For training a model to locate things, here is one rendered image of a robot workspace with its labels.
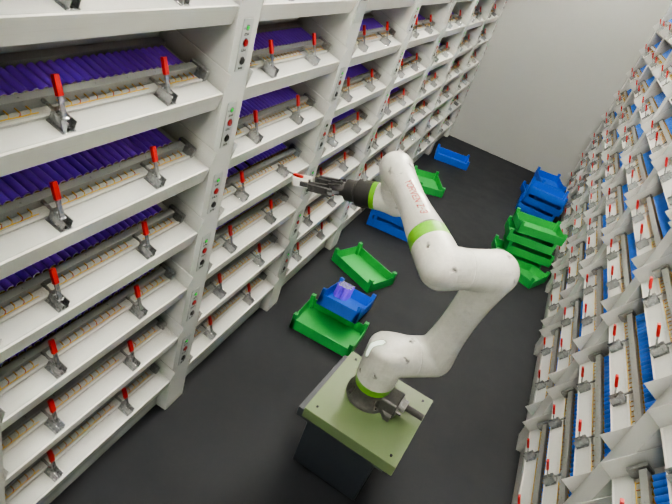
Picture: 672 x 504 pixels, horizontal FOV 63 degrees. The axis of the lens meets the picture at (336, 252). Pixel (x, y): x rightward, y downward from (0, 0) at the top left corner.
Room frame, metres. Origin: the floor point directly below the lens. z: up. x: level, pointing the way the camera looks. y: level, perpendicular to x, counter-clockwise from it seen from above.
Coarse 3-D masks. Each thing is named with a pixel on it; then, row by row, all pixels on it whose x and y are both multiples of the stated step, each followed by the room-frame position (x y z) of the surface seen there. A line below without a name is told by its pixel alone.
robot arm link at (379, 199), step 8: (376, 184) 1.65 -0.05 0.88; (376, 192) 1.62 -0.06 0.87; (384, 192) 1.59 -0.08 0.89; (368, 200) 1.62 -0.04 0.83; (376, 200) 1.61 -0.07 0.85; (384, 200) 1.60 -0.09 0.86; (392, 200) 1.58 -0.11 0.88; (376, 208) 1.62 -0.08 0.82; (384, 208) 1.60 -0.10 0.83; (392, 208) 1.59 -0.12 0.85; (400, 216) 1.62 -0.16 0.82
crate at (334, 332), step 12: (312, 300) 2.04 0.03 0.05; (300, 312) 1.95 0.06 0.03; (312, 312) 2.01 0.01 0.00; (324, 312) 2.04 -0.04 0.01; (300, 324) 1.86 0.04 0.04; (312, 324) 1.93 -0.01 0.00; (324, 324) 1.96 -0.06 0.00; (336, 324) 1.99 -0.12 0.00; (348, 324) 2.01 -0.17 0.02; (360, 324) 1.99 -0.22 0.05; (312, 336) 1.84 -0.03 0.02; (324, 336) 1.83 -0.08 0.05; (336, 336) 1.91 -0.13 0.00; (348, 336) 1.94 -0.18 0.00; (360, 336) 1.97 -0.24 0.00; (336, 348) 1.81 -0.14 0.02; (348, 348) 1.80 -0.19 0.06
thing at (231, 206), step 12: (288, 144) 1.94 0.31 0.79; (300, 144) 1.93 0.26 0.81; (300, 156) 1.92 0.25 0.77; (312, 156) 1.91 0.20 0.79; (288, 168) 1.80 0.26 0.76; (300, 168) 1.85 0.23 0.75; (264, 180) 1.65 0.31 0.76; (276, 180) 1.69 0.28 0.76; (288, 180) 1.77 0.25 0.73; (228, 192) 1.47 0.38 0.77; (252, 192) 1.55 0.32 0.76; (264, 192) 1.59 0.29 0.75; (228, 204) 1.42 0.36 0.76; (240, 204) 1.45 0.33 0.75; (252, 204) 1.54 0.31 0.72; (228, 216) 1.39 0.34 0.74
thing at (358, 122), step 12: (360, 108) 2.61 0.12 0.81; (336, 120) 2.35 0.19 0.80; (348, 120) 2.42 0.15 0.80; (360, 120) 2.56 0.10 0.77; (372, 120) 2.59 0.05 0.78; (336, 132) 2.29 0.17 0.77; (348, 132) 2.37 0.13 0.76; (360, 132) 2.44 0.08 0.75; (336, 144) 2.15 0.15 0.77; (348, 144) 2.33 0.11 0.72; (324, 156) 2.05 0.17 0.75
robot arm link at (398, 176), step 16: (384, 160) 1.58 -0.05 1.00; (400, 160) 1.57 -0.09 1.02; (384, 176) 1.55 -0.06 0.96; (400, 176) 1.51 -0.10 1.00; (416, 176) 1.53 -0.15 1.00; (400, 192) 1.45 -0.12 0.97; (416, 192) 1.44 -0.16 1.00; (400, 208) 1.41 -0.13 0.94; (416, 208) 1.37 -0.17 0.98; (432, 208) 1.39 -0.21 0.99; (416, 224) 1.31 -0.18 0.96
